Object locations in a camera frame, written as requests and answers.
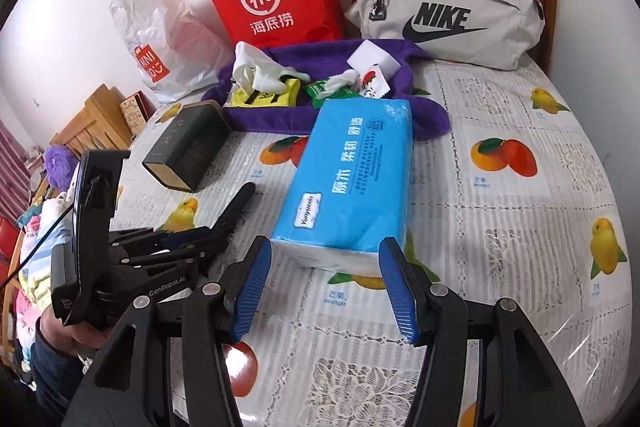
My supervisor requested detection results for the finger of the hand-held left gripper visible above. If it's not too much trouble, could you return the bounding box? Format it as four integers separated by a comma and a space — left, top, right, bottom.
121, 245, 212, 271
109, 226, 214, 254

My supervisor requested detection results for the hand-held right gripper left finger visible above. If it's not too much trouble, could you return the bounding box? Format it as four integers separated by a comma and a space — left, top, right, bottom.
60, 236, 273, 427

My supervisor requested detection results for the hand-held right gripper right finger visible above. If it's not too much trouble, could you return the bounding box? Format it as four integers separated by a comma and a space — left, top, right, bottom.
377, 237, 586, 427

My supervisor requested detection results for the black plastic tool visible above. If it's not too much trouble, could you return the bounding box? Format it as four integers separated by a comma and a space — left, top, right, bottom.
207, 183, 257, 278

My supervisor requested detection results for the blue tissue pack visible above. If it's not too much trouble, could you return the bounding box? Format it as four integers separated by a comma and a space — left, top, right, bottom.
270, 98, 416, 273

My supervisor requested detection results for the yellow packet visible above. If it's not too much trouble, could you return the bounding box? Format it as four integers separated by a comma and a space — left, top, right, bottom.
227, 77, 302, 108

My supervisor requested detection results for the green wipes packet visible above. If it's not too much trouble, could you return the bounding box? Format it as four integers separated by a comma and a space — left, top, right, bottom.
304, 77, 361, 108

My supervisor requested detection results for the white red packet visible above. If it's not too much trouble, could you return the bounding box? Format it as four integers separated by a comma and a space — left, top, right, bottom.
359, 63, 392, 98

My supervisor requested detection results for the person's left forearm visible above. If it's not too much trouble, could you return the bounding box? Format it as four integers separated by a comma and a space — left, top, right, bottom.
30, 322, 101, 408

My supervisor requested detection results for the person's left hand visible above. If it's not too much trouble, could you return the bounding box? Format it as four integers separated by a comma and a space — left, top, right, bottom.
40, 307, 108, 350

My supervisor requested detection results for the purple plush toy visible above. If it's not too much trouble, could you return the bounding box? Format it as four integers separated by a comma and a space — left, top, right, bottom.
42, 145, 81, 188

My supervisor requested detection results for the dark green box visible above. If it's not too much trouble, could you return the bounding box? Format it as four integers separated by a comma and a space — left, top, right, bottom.
142, 99, 232, 194

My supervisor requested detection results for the red chair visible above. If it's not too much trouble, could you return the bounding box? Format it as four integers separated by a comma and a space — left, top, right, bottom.
0, 217, 26, 278

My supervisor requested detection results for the striped curtain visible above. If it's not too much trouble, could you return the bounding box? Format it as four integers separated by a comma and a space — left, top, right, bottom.
0, 117, 33, 218

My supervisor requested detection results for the wooden chair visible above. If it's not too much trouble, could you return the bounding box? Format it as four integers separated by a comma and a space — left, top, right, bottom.
50, 83, 136, 158

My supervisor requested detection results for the pile of colourful clothes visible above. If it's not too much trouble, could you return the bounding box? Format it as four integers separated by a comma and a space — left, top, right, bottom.
15, 197, 76, 338

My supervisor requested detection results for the patterned brown box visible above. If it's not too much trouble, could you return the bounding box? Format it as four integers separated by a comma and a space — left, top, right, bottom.
119, 91, 158, 132

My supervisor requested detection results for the fruit print tablecloth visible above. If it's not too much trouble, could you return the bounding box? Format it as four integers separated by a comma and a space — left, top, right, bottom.
107, 57, 633, 427

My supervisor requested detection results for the white plastic bag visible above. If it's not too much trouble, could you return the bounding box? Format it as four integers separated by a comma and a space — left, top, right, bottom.
110, 0, 236, 104

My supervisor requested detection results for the purple towel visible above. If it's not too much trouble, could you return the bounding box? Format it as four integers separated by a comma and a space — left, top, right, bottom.
200, 38, 451, 142

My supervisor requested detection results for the white sponge block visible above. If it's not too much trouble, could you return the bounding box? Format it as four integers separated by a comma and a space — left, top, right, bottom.
347, 39, 401, 80

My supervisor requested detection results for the grey waist bag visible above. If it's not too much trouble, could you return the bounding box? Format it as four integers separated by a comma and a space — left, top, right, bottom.
344, 0, 547, 72

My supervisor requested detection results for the black cable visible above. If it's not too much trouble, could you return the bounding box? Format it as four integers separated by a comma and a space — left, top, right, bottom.
0, 202, 76, 293

